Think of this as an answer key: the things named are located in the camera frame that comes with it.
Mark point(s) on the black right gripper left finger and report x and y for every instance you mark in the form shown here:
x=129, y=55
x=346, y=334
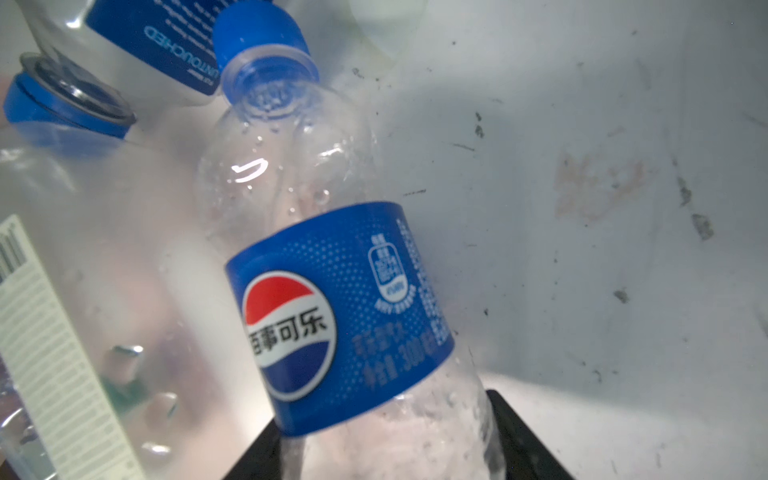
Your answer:
x=262, y=459

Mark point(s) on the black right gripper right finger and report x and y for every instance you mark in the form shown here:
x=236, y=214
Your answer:
x=527, y=458

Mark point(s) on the Pepsi bottle blue cap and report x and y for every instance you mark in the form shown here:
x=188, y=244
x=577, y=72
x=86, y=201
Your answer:
x=358, y=361

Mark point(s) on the clear bottle white barcode label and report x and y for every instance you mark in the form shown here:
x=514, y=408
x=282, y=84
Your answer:
x=119, y=350

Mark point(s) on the clear bottle blue cap tilted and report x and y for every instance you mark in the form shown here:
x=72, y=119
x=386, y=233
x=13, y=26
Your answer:
x=148, y=52

